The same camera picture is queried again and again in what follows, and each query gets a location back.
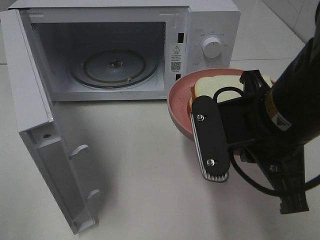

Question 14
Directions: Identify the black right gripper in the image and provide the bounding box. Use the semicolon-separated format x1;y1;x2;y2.
217;70;309;214

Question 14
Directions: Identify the toast sandwich with lettuce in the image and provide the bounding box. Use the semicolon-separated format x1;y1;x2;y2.
187;75;273;117

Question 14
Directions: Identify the pink round plate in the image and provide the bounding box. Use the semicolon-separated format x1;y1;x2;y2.
166;67;276;143

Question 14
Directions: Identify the white microwave door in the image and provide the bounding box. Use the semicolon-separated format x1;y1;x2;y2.
0;9;97;234

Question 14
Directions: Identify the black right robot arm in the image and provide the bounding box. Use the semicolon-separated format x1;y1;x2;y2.
218;28;320;214

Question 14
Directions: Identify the white adjacent table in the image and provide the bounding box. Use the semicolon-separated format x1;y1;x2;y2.
231;0;319;61

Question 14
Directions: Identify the white upper microwave knob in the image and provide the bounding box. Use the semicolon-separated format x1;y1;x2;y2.
202;36;223;59

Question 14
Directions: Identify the white microwave oven body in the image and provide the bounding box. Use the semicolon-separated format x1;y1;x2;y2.
8;0;241;102

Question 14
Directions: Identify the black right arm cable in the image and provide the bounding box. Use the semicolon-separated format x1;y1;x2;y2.
212;87;320;198

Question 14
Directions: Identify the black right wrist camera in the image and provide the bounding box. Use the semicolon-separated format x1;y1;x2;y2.
190;96;231;183

